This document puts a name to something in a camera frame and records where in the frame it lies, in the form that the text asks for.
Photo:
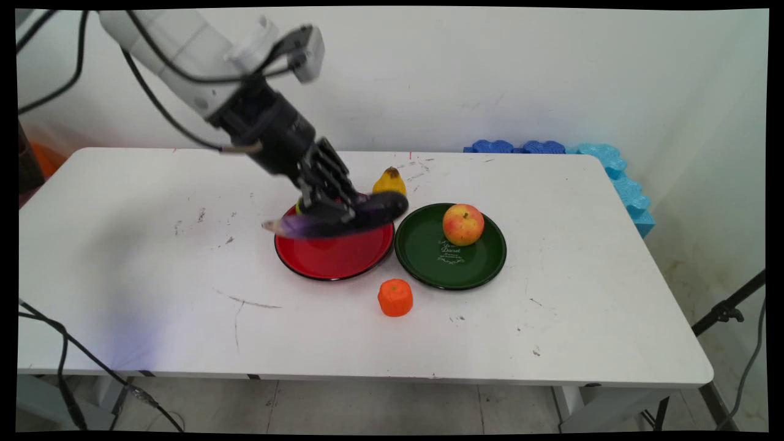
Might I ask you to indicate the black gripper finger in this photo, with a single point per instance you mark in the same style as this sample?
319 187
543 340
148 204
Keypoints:
343 168
321 199

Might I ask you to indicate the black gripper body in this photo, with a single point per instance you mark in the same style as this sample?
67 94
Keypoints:
272 131

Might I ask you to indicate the dark purple eggplant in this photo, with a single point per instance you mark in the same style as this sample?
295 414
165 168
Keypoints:
380 208

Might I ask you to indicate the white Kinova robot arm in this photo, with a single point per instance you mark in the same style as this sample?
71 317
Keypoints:
177 49

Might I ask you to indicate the yellow lemon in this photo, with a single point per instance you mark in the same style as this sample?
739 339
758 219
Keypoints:
299 207

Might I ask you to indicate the yellow pear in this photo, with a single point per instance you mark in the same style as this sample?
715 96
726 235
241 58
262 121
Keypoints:
389 182

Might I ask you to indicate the red enamel plate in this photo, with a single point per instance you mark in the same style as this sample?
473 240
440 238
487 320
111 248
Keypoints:
334 257

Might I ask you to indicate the orange mandarin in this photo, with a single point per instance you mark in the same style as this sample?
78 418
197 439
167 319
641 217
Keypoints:
395 298

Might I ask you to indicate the green enamel plate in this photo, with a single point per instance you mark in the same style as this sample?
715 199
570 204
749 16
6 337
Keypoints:
429 263

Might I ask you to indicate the red yellow apple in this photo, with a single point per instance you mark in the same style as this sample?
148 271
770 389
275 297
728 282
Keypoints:
463 224

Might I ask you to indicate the light blue foam mat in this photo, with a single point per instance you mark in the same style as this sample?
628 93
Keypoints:
625 184

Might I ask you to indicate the white table leg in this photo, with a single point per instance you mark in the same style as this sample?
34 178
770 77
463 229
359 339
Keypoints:
603 407

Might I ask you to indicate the black tripod stand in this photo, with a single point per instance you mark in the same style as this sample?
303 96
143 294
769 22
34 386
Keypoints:
726 311

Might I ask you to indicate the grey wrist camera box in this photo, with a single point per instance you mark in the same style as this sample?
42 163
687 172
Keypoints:
308 54

